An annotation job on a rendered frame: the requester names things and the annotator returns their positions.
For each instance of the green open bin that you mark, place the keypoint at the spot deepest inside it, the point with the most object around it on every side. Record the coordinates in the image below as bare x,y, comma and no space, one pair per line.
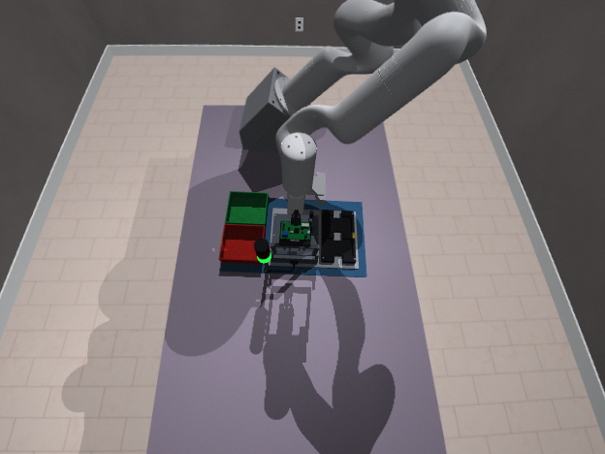
247,208

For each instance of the green circuit board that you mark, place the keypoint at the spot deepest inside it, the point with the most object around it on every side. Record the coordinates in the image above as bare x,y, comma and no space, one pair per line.
292,232

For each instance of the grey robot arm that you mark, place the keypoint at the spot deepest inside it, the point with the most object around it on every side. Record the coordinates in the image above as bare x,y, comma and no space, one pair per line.
442,40

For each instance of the red bin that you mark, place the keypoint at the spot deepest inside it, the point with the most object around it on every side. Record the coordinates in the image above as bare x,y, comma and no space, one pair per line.
237,244

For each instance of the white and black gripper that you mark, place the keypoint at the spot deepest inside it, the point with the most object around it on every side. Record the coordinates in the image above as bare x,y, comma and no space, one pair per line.
295,205

